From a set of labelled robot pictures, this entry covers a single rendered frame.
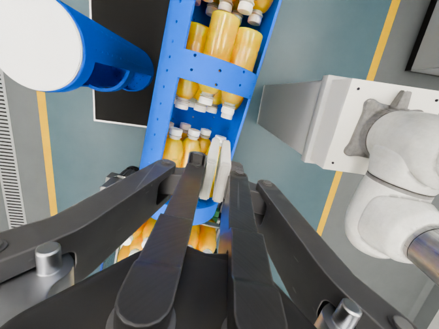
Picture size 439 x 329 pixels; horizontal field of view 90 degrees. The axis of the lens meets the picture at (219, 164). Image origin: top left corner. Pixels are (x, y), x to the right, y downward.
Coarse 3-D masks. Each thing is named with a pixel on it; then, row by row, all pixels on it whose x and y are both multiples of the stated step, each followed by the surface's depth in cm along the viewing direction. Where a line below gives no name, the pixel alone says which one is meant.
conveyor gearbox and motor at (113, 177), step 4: (128, 168) 128; (132, 168) 128; (136, 168) 129; (112, 172) 121; (124, 172) 122; (128, 172) 122; (132, 172) 124; (108, 176) 116; (112, 176) 117; (116, 176) 112; (120, 176) 112; (124, 176) 112; (108, 180) 107; (112, 180) 108; (116, 180) 109; (104, 184) 102; (108, 184) 103; (100, 188) 101; (104, 188) 100
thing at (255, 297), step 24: (240, 192) 12; (240, 216) 10; (240, 240) 7; (264, 240) 8; (240, 264) 6; (264, 264) 7; (240, 288) 5; (264, 288) 6; (240, 312) 5; (264, 312) 5
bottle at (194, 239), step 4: (192, 228) 90; (196, 228) 92; (192, 232) 88; (196, 232) 89; (192, 236) 86; (196, 236) 88; (192, 240) 85; (196, 240) 86; (188, 244) 84; (192, 244) 84; (196, 244) 86
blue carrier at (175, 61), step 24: (192, 0) 49; (168, 24) 54; (264, 24) 66; (168, 48) 54; (264, 48) 61; (168, 72) 55; (192, 72) 52; (216, 72) 52; (240, 72) 54; (168, 96) 55; (240, 96) 60; (168, 120) 57; (192, 120) 82; (216, 120) 81; (240, 120) 70; (144, 144) 65
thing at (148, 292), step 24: (192, 168) 14; (192, 192) 11; (168, 216) 8; (192, 216) 9; (168, 240) 7; (144, 264) 6; (168, 264) 6; (120, 288) 5; (144, 288) 5; (168, 288) 5; (120, 312) 4; (144, 312) 4; (168, 312) 4
